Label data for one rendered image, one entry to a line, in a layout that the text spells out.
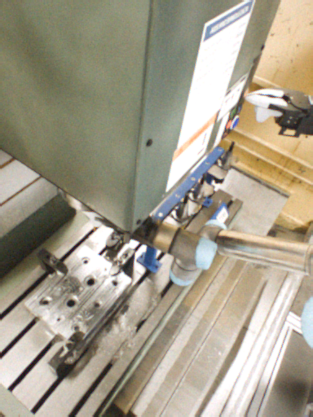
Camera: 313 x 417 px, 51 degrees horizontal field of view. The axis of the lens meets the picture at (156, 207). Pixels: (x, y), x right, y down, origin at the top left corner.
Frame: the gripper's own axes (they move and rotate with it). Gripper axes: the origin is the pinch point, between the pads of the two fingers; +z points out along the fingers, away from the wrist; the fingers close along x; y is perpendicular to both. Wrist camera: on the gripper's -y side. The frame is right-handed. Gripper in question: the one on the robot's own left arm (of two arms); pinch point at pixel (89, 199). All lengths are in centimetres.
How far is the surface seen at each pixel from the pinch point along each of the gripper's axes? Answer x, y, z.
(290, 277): 46, 59, -75
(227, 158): 52, 13, -29
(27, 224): 14, 57, 42
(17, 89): -11.8, -36.6, 4.7
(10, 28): -12.2, -46.1, 3.3
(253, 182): 92, 54, -46
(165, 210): 20.3, 17.1, -16.7
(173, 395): -18, 69, -44
